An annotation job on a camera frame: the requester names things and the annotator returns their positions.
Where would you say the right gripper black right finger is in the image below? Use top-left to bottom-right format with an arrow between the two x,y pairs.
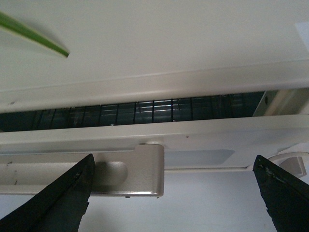
253,155 -> 309,232

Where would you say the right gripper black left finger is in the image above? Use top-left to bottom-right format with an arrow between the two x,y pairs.
0,154 -> 95,232

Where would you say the glass oven door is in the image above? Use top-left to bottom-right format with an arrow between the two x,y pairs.
0,115 -> 309,168

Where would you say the beige oven door handle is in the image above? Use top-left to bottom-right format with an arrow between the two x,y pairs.
0,145 -> 164,197

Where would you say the cream toaster oven body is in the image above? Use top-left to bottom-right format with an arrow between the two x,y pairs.
0,0 -> 309,132

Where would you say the upper temperature knob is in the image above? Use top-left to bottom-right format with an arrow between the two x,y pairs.
268,152 -> 309,178

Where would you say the wire oven rack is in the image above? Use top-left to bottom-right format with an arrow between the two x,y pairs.
31,93 -> 256,128

